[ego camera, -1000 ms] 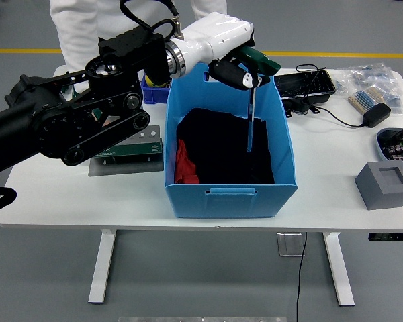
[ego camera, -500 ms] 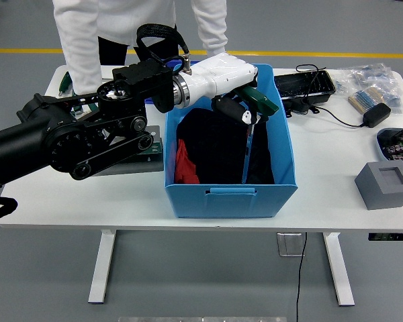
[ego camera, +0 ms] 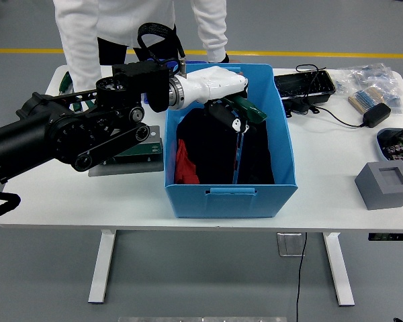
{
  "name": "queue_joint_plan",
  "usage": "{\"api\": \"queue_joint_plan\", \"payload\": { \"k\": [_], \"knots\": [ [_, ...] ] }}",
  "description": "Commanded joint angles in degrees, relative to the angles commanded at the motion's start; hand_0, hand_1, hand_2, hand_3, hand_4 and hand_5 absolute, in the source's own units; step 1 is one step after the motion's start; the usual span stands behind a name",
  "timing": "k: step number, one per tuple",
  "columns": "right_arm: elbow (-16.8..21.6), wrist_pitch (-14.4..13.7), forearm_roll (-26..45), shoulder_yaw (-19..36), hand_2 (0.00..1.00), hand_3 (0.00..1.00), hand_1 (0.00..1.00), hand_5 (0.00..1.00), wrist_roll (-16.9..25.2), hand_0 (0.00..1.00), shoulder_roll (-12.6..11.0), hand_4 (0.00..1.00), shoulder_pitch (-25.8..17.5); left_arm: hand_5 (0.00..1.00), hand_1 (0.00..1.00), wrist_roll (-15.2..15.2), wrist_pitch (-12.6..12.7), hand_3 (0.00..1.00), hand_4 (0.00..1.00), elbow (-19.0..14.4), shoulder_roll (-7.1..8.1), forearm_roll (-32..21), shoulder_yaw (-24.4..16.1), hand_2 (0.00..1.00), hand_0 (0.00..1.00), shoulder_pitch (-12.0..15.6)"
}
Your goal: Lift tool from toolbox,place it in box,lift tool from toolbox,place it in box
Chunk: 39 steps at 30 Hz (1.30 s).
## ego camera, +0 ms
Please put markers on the red cloth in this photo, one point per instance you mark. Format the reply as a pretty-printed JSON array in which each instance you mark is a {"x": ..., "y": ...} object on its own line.
[{"x": 184, "y": 167}]

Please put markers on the black wrist watch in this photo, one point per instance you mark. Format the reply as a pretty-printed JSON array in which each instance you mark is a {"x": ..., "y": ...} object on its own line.
[{"x": 223, "y": 58}]

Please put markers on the white table leg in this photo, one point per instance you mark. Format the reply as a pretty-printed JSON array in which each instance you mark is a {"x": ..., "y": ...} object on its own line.
[
  {"x": 339, "y": 268},
  {"x": 102, "y": 268}
]

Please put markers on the small blue parts bin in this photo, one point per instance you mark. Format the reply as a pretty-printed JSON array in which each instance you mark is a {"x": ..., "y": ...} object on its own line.
[{"x": 145, "y": 99}]

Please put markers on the blue white bowl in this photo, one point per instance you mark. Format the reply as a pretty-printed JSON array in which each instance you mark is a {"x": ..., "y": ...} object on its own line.
[{"x": 380, "y": 149}]

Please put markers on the person's left forearm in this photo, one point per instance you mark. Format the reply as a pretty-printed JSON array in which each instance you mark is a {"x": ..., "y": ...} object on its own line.
[{"x": 211, "y": 33}]

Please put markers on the black table control panel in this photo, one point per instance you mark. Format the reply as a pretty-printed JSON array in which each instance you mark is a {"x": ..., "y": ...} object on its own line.
[{"x": 389, "y": 237}]

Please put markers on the grey block with square recess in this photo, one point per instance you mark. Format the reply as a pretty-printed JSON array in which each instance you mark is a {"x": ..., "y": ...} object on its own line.
[{"x": 379, "y": 198}]

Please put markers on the mixed electronic parts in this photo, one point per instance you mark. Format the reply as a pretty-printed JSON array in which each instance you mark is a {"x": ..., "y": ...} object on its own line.
[{"x": 399, "y": 147}]

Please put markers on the black cloth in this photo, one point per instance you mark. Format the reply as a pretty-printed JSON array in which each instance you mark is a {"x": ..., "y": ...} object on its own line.
[{"x": 208, "y": 154}]

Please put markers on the taped resistor strip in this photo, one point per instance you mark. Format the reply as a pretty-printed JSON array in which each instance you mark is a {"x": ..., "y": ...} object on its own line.
[{"x": 364, "y": 99}]

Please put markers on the person's left hand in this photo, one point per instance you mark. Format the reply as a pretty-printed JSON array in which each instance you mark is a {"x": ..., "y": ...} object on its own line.
[{"x": 235, "y": 61}]

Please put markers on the green grey hex key holder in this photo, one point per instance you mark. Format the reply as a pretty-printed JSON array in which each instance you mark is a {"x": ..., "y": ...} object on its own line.
[{"x": 144, "y": 151}]

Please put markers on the clear plastic component bags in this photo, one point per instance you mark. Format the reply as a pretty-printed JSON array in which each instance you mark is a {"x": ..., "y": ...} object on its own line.
[{"x": 372, "y": 77}]

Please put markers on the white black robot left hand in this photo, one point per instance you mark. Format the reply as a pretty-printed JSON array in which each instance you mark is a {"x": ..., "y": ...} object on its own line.
[{"x": 215, "y": 84}]

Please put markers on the large blue folding box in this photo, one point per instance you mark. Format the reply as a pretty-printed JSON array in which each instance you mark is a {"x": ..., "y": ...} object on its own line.
[{"x": 228, "y": 204}]

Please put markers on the black power adapter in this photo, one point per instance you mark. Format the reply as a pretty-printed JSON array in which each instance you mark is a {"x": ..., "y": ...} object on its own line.
[{"x": 376, "y": 114}]

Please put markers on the person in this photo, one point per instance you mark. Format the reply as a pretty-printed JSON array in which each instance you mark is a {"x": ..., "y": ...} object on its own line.
[{"x": 121, "y": 20}]

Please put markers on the black plastic tray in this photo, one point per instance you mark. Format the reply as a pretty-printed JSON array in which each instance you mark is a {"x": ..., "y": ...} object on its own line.
[{"x": 299, "y": 84}]

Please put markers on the grey metal base plate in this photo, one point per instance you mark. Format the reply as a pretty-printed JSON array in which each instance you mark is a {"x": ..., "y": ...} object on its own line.
[{"x": 131, "y": 169}]

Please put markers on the metal floor socket plate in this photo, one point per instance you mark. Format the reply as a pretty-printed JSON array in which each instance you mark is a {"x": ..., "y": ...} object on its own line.
[{"x": 290, "y": 245}]

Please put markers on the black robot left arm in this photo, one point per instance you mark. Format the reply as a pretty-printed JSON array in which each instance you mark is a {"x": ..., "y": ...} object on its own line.
[{"x": 53, "y": 134}]

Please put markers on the person's right forearm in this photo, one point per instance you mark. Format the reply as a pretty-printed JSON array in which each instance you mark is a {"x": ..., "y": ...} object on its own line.
[{"x": 84, "y": 73}]

